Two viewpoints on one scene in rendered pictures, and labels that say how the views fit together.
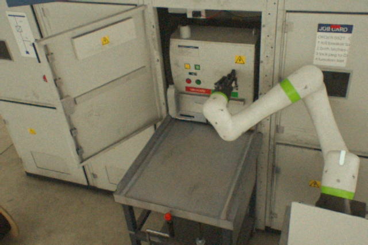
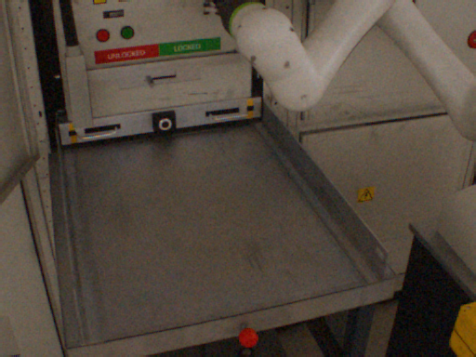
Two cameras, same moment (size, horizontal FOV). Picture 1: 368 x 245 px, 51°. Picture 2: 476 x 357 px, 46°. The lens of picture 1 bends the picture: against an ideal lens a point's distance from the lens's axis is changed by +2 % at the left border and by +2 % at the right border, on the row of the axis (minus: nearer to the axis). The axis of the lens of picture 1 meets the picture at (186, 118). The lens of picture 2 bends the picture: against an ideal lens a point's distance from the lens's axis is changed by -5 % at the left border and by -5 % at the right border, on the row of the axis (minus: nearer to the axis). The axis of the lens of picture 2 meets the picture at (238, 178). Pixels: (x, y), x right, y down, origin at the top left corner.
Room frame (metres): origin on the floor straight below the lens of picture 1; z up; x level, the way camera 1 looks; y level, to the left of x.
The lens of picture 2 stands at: (0.70, 0.61, 1.59)
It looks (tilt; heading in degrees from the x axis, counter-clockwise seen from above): 32 degrees down; 319
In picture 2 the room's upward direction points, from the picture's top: straight up
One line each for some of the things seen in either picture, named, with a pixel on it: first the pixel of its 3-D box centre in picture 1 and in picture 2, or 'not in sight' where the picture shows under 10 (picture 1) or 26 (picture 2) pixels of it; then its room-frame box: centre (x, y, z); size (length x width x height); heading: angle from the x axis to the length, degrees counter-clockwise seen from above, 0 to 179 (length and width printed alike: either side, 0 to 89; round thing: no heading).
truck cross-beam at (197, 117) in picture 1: (213, 117); (161, 115); (1.89, -0.16, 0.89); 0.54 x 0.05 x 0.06; 66
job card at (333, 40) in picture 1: (332, 45); not in sight; (1.61, -0.70, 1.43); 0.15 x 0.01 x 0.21; 66
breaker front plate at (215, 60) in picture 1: (210, 82); (157, 26); (1.88, -0.15, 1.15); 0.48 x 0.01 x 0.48; 66
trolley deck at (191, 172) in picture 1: (194, 165); (195, 217); (1.56, -0.01, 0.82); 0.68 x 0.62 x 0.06; 156
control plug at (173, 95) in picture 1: (173, 100); (78, 88); (1.90, 0.07, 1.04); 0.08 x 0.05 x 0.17; 156
